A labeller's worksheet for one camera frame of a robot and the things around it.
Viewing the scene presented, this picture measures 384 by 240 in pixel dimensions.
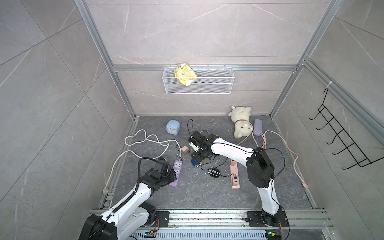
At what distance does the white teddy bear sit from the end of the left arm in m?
0.57

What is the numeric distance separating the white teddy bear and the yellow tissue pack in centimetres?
44

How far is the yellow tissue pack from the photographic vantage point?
0.87 metres
